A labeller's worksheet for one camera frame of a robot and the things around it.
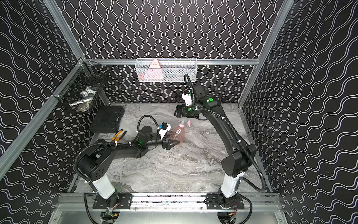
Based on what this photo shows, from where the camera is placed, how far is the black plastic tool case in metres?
1.01

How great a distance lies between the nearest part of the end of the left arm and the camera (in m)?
0.72

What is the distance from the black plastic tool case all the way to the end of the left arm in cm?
39
